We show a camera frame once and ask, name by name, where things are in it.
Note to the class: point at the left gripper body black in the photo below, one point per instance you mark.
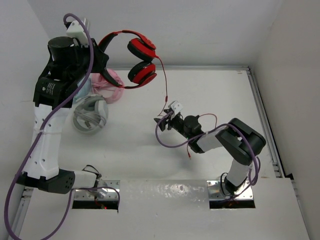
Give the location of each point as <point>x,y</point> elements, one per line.
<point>83,56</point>

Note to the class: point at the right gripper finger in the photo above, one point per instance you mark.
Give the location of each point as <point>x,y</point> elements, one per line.
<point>168,111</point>
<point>161,122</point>

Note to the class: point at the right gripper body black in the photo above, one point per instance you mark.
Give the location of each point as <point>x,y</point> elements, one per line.
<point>177,122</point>

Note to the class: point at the red black headphones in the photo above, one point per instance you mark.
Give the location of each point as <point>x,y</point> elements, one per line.
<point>141,47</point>

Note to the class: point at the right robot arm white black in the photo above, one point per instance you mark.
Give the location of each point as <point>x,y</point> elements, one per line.
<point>242,142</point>

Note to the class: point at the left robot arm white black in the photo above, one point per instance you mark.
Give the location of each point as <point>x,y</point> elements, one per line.
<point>40,168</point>

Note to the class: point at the pink headphones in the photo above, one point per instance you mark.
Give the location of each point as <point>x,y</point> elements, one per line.
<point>100,86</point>

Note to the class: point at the light blue headphones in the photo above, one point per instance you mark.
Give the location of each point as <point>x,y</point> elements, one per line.
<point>84,91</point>

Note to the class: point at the grey white headphones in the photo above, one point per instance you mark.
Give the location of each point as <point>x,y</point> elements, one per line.
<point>91,115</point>

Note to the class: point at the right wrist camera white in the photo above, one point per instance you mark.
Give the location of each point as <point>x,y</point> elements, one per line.
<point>175,107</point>

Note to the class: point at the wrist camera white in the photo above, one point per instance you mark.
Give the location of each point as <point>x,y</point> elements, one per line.
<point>175,107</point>
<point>75,30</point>

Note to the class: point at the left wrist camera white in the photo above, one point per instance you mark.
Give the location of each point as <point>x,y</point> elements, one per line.
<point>75,30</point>

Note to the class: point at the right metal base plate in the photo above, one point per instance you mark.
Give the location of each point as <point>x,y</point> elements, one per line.
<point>217,191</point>

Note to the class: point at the metal base plate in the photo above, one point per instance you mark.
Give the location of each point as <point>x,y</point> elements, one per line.
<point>217,191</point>
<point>108,190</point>

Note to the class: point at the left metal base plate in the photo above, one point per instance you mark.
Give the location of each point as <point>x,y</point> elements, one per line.
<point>108,190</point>

